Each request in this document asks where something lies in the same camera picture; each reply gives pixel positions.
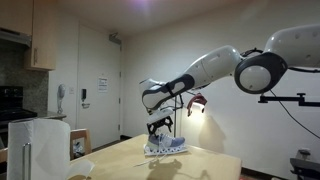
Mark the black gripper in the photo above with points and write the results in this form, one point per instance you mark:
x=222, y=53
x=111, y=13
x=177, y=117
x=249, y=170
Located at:
x=160, y=124

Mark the grey purple sneaker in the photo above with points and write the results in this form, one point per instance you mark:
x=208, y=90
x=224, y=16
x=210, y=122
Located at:
x=166, y=141

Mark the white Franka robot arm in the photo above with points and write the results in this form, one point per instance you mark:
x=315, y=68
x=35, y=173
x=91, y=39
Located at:
x=213, y=66

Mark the floor lamp with red head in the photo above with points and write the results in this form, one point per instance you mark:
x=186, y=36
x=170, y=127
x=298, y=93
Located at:
x=196, y=100

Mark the white door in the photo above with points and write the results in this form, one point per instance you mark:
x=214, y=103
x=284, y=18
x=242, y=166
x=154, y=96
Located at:
x=98, y=116

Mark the white paper door notice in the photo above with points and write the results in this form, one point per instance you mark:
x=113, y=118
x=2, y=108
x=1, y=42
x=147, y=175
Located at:
x=103, y=85

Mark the wide wooden chair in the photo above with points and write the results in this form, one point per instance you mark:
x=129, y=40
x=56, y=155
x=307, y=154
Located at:
x=78, y=133

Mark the grey door closer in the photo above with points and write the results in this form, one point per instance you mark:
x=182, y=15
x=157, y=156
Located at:
x=115, y=39

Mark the white paper towel roll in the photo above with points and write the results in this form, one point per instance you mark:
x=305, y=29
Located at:
x=43, y=150

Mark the metal paper towel holder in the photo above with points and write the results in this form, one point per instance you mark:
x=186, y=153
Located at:
x=26, y=163

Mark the black equipment stand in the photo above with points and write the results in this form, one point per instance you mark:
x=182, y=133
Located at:
x=305, y=168

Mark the black kitchen stove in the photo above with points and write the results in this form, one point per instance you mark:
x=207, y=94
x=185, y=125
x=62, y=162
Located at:
x=13, y=106

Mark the grey range hood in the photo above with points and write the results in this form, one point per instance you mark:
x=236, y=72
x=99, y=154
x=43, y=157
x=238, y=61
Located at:
x=15, y=36

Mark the white light switch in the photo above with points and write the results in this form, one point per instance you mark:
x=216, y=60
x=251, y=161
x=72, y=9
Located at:
x=71, y=90

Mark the white wall phone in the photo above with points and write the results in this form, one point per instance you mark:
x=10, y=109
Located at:
x=61, y=93

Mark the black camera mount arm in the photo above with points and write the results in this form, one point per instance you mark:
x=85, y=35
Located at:
x=286, y=99

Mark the wooden wall cabinet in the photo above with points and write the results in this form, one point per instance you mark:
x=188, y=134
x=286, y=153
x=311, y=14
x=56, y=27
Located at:
x=43, y=33

